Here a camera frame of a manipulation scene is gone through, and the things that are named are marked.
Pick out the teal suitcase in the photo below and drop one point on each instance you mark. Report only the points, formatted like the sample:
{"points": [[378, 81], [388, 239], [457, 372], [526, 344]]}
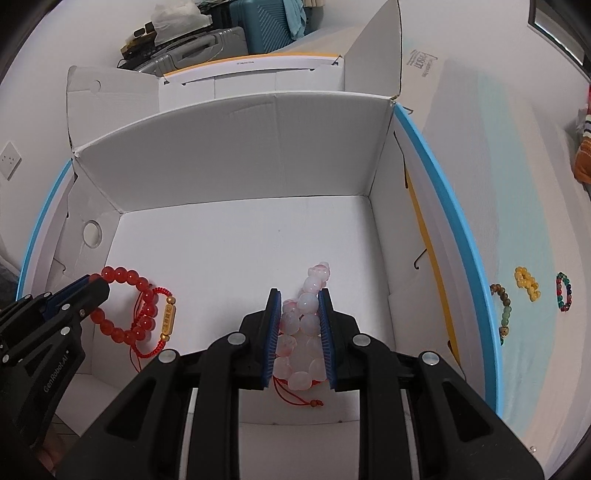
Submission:
{"points": [[269, 25]]}

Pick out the white wall socket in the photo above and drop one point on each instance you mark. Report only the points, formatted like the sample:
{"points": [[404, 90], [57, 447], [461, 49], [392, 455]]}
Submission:
{"points": [[9, 160]]}

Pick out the blue yellow cardboard box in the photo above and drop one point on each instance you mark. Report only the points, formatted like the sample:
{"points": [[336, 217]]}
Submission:
{"points": [[225, 180]]}

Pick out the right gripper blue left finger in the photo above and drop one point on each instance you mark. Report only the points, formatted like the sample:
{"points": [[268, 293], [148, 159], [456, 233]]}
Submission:
{"points": [[271, 328]]}

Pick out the window frame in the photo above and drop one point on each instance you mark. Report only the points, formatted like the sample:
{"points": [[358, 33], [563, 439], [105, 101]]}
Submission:
{"points": [[565, 23]]}

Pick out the grey suitcase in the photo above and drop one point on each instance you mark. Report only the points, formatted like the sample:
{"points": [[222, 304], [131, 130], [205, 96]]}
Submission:
{"points": [[207, 47]]}

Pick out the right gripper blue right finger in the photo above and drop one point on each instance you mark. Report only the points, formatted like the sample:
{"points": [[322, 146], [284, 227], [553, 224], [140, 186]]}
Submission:
{"points": [[328, 349]]}

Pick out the striped red orange pillow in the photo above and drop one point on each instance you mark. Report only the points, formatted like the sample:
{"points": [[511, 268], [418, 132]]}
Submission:
{"points": [[582, 162]]}

